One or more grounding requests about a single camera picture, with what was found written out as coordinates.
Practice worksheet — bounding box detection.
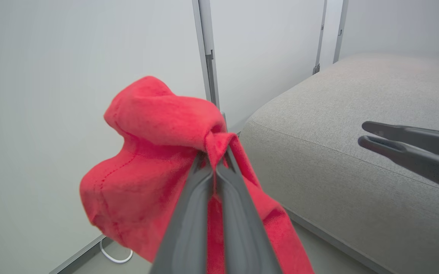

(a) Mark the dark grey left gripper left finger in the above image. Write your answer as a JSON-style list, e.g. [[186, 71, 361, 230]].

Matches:
[[149, 151, 215, 274]]

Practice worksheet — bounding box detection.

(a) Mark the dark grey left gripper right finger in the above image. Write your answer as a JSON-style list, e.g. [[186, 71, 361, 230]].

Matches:
[[215, 146, 283, 274]]

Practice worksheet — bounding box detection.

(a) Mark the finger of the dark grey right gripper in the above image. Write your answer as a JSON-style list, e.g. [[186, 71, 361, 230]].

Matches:
[[362, 121, 439, 159], [358, 135, 439, 196]]

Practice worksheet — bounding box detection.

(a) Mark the red fleece garment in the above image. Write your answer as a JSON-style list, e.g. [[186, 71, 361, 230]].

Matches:
[[79, 75, 315, 274]]

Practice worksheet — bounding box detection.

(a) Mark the grey fabric sofa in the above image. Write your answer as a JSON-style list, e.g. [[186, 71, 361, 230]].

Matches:
[[238, 53, 439, 274]]

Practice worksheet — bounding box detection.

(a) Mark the white floor cable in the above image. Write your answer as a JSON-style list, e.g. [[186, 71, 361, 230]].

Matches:
[[99, 237, 134, 264]]

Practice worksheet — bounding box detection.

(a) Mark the grey metal floor rail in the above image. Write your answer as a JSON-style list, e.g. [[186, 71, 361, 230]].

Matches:
[[48, 234, 108, 274]]

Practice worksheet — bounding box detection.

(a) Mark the wide grey metal frame post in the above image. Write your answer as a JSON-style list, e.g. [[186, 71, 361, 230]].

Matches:
[[192, 0, 228, 128]]

